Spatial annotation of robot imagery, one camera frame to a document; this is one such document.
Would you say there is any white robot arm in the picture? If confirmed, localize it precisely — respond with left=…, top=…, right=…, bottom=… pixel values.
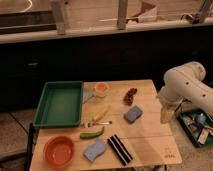
left=157, top=61, right=213, bottom=124

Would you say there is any black white striped eraser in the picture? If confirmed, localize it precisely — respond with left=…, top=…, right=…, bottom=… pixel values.
left=107, top=134, right=133, bottom=166

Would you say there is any green plastic tray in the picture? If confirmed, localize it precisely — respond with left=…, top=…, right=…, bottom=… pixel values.
left=33, top=81, right=83, bottom=129

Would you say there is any green bin with clutter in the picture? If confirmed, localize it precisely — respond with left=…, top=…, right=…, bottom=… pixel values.
left=177, top=109, right=213, bottom=148

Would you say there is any small orange-filled cup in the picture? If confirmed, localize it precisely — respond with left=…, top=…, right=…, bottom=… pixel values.
left=94, top=82, right=109, bottom=97

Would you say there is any light blue sponge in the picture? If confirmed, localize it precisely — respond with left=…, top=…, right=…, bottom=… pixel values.
left=83, top=139, right=107, bottom=162

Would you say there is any small brush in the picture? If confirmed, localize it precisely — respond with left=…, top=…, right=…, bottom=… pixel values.
left=82, top=121, right=112, bottom=128

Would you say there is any grey cloth piece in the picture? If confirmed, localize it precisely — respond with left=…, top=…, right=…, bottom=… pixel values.
left=83, top=90, right=93, bottom=103

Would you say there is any orange plastic bowl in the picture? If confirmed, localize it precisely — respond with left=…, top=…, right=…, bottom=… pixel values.
left=43, top=136, right=75, bottom=169

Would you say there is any black table leg bar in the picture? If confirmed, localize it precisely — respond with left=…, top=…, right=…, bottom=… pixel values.
left=24, top=123, right=35, bottom=171

